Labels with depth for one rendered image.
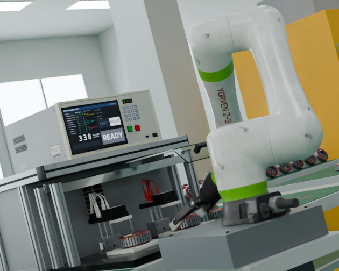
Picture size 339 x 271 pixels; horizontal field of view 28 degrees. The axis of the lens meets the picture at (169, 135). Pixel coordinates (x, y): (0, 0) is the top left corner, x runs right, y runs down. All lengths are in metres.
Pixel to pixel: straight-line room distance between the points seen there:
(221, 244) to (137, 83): 5.15
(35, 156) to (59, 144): 0.17
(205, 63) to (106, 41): 8.70
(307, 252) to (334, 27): 4.31
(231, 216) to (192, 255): 0.14
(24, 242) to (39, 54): 7.78
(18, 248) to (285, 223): 1.16
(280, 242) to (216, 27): 0.67
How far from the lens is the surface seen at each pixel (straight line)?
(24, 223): 2.44
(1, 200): 2.55
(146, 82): 6.55
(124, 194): 2.61
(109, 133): 2.46
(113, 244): 2.39
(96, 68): 10.64
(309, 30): 5.90
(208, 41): 1.96
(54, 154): 2.43
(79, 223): 2.48
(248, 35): 1.96
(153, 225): 2.53
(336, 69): 5.77
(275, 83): 1.81
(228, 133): 1.69
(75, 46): 10.53
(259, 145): 1.69
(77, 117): 2.40
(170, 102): 6.36
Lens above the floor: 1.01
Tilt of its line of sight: 3 degrees up
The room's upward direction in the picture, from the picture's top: 14 degrees counter-clockwise
